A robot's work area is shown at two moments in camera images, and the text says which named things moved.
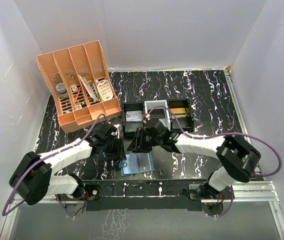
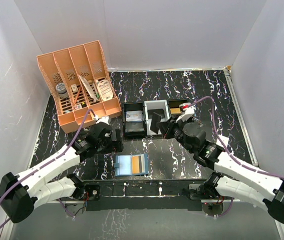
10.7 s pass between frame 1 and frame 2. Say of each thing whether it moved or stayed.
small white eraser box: stayed
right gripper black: moved
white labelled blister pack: stayed
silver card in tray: stayed
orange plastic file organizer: stayed
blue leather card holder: moved
